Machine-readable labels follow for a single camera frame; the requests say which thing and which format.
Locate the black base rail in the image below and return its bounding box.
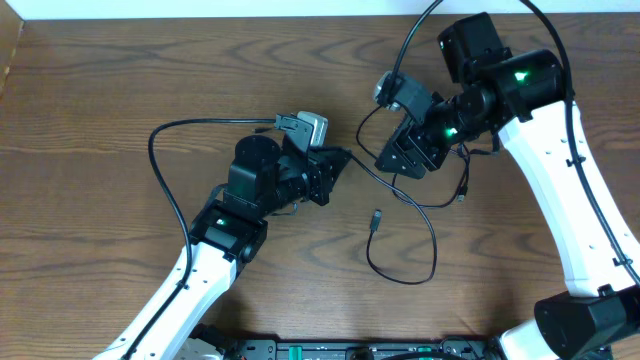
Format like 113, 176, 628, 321
189, 324, 612, 360

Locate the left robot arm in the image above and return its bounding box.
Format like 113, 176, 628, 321
98, 135, 350, 359

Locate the right camera black cable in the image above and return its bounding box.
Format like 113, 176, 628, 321
387, 0, 640, 286

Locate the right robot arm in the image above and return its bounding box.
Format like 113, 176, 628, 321
373, 13, 639, 359

